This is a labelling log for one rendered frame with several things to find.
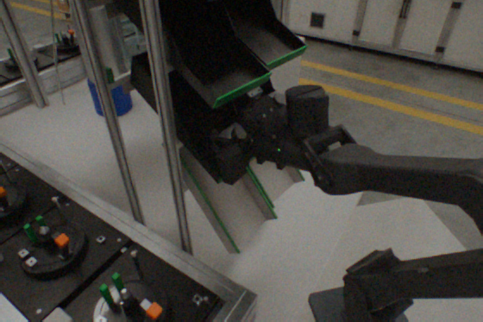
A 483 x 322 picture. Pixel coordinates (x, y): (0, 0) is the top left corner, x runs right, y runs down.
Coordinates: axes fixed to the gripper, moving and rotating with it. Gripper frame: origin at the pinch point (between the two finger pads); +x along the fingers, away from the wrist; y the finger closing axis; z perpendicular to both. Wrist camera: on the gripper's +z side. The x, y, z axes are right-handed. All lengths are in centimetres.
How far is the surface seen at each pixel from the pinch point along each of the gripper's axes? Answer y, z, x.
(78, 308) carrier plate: 34.3, -23.4, 19.1
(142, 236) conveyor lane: 14.8, -24.5, 24.8
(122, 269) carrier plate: 23.9, -23.7, 19.6
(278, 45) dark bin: -18.4, 11.0, 1.0
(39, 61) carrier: -18, 4, 141
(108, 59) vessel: -23, 4, 84
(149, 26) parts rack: 7.6, 22.5, 4.1
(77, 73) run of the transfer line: -29, -6, 132
